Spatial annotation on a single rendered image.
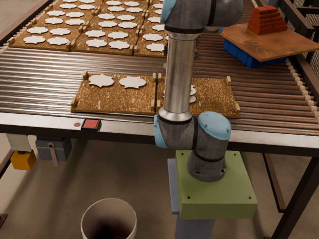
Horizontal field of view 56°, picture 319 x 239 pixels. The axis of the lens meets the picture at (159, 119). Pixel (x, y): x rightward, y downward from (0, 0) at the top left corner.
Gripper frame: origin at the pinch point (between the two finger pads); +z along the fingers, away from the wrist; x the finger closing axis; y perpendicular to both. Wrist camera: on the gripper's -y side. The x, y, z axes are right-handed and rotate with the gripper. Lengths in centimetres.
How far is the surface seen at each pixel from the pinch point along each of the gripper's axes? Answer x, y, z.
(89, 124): 45, 19, 13
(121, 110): 28.6, 14.2, 12.9
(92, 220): 54, 19, 81
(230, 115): -0.2, -30.7, 13.0
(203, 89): -12.7, -9.5, 13.3
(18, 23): -6, 143, 13
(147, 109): 20.1, 4.3, 12.9
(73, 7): -59, 141, 14
